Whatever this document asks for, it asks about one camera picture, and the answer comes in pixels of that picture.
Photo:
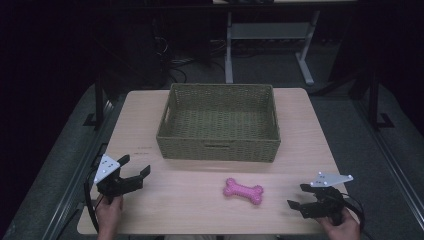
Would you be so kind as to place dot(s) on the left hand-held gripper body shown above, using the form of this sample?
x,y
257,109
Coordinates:
x,y
106,166

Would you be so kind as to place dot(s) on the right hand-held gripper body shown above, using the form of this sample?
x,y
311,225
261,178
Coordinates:
x,y
331,203

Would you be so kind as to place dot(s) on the pink rubber bone toy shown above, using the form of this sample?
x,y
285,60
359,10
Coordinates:
x,y
243,191

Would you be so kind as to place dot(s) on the green woven basket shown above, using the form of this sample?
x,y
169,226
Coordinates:
x,y
218,125

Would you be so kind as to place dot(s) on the person's right hand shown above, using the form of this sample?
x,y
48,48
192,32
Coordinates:
x,y
346,230

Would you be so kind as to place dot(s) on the person's left hand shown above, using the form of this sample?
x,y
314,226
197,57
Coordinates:
x,y
108,215

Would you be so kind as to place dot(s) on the black metal stand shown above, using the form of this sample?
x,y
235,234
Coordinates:
x,y
374,100
99,100

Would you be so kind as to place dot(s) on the aluminium floor rail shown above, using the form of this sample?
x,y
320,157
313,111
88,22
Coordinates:
x,y
78,173
393,163

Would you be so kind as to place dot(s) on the white metal desk frame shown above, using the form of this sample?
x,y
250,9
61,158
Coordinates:
x,y
266,30

